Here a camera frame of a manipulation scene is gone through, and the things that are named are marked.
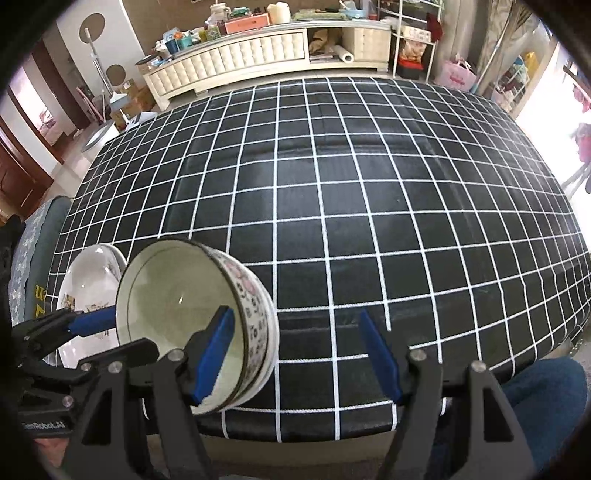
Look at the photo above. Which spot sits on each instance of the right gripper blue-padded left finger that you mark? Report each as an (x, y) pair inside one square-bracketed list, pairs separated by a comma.
[(124, 404)]

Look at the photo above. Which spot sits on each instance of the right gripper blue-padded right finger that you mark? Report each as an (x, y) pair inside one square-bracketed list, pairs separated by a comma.
[(381, 355)]

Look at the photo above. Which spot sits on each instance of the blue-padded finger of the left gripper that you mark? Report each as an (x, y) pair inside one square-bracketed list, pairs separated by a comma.
[(115, 355), (35, 339)]

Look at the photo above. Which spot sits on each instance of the white floral plate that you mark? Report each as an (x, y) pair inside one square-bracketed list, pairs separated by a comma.
[(91, 283)]

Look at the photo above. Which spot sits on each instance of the green patterned ceramic bowl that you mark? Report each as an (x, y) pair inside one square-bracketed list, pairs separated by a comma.
[(172, 288)]

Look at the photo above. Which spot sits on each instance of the person's right hand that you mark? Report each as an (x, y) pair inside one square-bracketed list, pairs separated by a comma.
[(53, 449)]

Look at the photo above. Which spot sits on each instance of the blue trouser leg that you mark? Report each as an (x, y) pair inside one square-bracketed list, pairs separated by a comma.
[(535, 426)]

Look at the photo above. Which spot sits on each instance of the white plastic bin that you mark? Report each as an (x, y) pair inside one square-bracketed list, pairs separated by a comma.
[(100, 138)]

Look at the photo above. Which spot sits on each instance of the black white grid tablecloth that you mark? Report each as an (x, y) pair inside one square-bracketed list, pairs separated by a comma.
[(428, 208)]

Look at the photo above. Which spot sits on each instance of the white floor lamp stand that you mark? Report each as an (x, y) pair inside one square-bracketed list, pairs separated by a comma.
[(116, 100)]

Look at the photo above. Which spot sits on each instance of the cream tufted tv cabinet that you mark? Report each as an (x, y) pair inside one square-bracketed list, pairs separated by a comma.
[(301, 46)]

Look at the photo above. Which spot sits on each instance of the paper towel roll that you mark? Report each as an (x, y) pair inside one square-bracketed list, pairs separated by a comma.
[(343, 54)]

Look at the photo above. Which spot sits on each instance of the pink box on cabinet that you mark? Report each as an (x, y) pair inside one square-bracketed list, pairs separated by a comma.
[(246, 23)]

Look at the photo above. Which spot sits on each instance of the pink gift bag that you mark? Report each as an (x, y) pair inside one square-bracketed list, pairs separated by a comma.
[(457, 75)]

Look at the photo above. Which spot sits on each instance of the cream candle jar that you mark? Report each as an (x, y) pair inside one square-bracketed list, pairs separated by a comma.
[(279, 13)]

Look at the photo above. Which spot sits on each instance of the white metal shelf rack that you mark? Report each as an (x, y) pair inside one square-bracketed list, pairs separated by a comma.
[(416, 31)]

